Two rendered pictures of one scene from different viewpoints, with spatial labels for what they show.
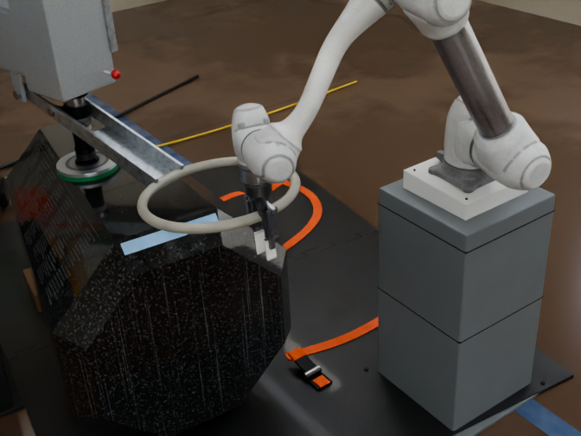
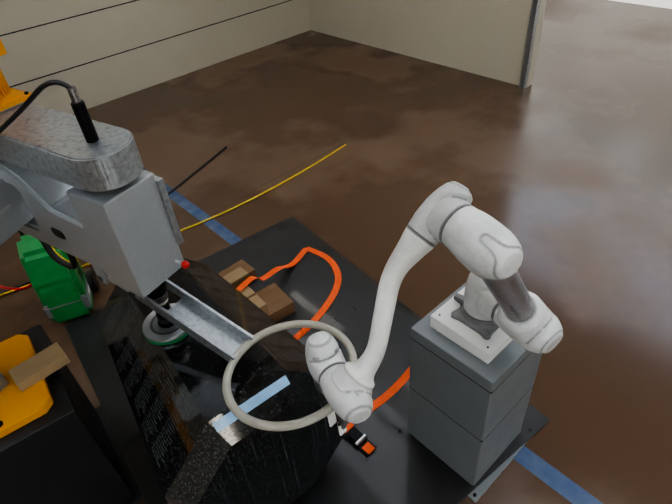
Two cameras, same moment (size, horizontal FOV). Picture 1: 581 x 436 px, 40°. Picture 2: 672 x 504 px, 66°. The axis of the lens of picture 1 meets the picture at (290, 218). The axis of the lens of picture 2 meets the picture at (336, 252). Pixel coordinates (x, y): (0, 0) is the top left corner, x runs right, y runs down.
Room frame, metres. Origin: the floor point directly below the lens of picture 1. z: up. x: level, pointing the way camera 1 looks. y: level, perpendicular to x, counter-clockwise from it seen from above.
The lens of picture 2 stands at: (0.91, 0.12, 2.41)
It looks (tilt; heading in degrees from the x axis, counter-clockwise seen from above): 40 degrees down; 354
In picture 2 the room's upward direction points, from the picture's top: 6 degrees counter-clockwise
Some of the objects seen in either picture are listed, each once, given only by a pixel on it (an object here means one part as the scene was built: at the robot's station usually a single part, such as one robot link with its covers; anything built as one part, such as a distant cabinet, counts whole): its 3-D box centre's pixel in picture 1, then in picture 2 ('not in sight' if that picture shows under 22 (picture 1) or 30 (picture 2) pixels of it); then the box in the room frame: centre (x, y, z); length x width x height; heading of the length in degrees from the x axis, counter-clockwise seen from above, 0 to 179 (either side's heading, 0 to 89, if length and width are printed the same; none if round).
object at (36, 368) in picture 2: not in sight; (39, 366); (2.43, 1.22, 0.81); 0.20 x 0.10 x 0.05; 126
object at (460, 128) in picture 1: (474, 127); (489, 288); (2.22, -0.58, 1.03); 0.18 x 0.16 x 0.22; 23
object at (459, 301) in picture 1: (458, 291); (470, 385); (2.24, -0.57, 0.40); 0.50 x 0.50 x 0.80; 33
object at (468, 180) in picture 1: (462, 163); (478, 308); (2.25, -0.56, 0.89); 0.22 x 0.18 x 0.06; 34
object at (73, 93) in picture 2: not in sight; (82, 115); (2.51, 0.70, 1.78); 0.04 x 0.04 x 0.17
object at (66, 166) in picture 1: (87, 162); (168, 322); (2.51, 0.70, 0.85); 0.21 x 0.21 x 0.01
